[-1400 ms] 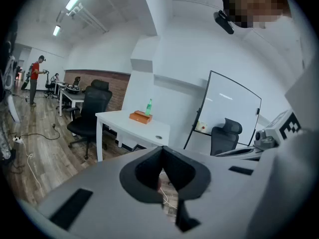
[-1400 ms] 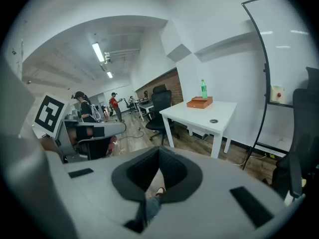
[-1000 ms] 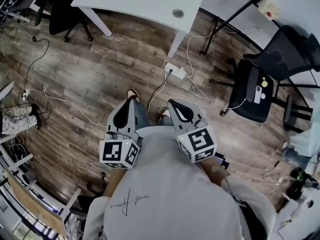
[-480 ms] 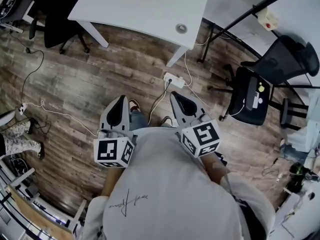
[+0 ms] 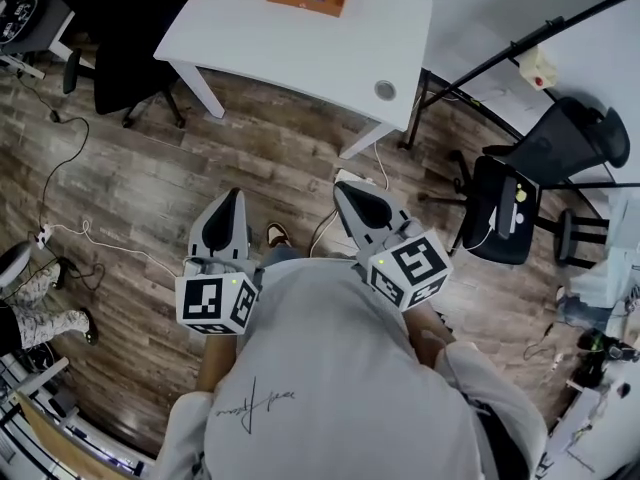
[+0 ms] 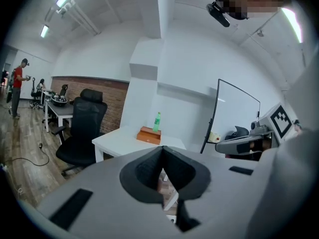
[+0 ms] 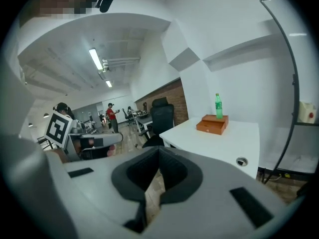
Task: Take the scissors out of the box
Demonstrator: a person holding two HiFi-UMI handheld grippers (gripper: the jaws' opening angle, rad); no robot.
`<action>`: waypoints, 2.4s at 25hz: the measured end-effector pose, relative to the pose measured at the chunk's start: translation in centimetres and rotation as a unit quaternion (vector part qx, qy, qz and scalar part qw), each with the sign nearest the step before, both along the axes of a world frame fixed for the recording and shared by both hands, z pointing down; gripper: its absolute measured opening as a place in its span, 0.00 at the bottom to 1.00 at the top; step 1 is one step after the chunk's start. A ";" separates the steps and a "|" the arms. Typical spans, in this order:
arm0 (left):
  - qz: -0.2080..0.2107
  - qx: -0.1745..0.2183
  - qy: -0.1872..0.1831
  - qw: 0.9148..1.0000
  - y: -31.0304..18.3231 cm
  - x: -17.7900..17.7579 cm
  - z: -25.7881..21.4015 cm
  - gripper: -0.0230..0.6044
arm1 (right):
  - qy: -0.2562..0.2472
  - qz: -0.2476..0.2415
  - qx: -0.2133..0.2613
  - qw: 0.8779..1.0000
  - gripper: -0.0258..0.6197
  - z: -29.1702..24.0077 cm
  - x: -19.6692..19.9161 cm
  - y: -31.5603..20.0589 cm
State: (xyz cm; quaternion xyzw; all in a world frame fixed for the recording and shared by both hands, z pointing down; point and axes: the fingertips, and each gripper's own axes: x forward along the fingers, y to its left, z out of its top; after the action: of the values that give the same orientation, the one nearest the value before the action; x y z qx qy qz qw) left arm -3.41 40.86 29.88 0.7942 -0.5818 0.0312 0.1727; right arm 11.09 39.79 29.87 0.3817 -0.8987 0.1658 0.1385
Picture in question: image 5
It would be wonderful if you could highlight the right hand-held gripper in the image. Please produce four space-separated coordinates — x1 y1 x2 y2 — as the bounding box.
333 181 454 313

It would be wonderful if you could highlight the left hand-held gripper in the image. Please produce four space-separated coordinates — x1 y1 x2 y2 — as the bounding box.
174 188 261 338

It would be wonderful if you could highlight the person's right forearm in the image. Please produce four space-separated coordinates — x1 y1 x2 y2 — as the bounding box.
402 301 459 370

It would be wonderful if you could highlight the person's left forearm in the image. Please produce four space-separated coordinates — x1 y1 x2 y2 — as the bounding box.
194 334 239 394

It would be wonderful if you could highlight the white power adapter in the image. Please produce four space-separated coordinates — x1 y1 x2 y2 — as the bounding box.
333 167 379 187

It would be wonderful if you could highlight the person's brown shoe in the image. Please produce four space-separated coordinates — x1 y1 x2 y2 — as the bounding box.
266 222 292 249

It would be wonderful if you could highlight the person's trouser leg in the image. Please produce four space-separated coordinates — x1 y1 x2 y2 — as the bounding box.
257 245 304 269

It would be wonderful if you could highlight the white table leg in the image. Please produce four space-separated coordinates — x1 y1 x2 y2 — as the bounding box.
172 62 226 119
338 115 401 160

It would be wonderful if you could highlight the black mesh office chair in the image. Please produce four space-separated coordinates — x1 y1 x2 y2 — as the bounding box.
419 96 631 269

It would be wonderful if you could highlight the person's white shirt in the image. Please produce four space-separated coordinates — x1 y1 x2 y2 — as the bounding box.
157 255 549 480

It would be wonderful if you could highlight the grey round stool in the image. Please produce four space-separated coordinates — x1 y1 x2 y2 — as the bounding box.
0 241 32 289

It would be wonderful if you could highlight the white metal rack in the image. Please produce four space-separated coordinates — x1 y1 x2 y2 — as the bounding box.
0 355 71 419

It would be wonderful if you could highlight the light wooden board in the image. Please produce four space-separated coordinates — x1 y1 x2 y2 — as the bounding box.
14 392 137 480

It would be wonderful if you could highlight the grey side table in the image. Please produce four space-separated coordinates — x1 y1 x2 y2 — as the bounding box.
0 0 76 64

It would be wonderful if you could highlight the white adapter cable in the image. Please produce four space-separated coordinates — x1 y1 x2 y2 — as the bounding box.
372 139 390 190

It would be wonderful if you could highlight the white floor cable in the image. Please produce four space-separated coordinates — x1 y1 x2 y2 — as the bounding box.
49 219 179 277

